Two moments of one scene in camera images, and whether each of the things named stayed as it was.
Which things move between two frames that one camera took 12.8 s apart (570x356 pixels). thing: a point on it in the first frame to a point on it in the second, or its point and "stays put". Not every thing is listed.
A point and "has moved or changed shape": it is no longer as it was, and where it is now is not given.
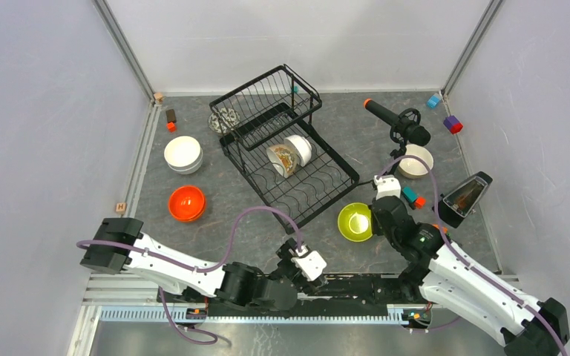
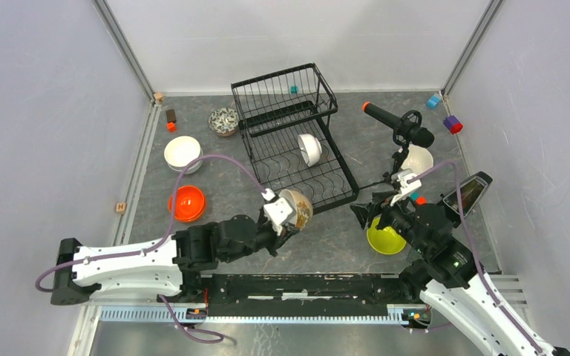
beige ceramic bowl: x=412 y=167 stays put
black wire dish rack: x=263 y=127 has moved or changed shape
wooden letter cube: x=120 y=208 stays put
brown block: x=171 y=116 stays put
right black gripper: x=375 y=228 stays put
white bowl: x=303 y=148 to x=311 y=148
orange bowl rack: x=187 y=203 stays put
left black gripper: x=284 y=254 to x=288 y=231
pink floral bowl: x=223 y=119 stays put
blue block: x=433 y=101 stays put
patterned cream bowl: x=283 y=158 to x=300 y=207
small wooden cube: x=158 y=97 stays put
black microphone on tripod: x=406 y=129 stays put
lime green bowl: x=355 y=222 has moved or changed shape
